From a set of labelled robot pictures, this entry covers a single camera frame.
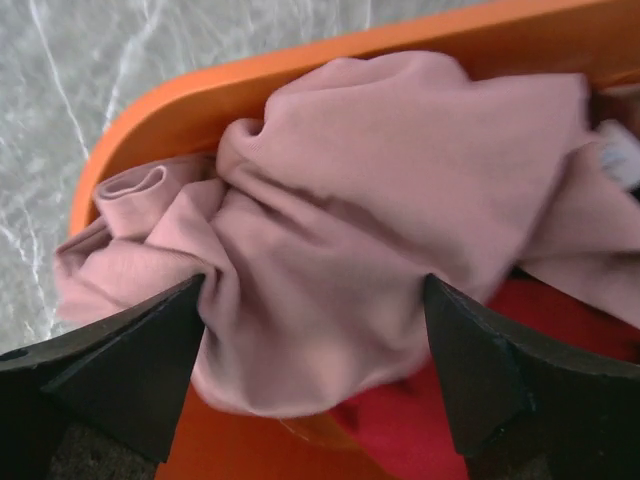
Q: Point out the pink t shirt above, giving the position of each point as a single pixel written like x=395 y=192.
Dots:
x=315 y=226

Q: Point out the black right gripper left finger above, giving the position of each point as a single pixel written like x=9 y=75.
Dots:
x=102 y=401

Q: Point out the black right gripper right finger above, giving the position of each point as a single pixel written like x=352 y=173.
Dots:
x=522 y=405

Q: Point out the dark red t shirt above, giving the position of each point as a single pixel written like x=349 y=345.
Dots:
x=403 y=427

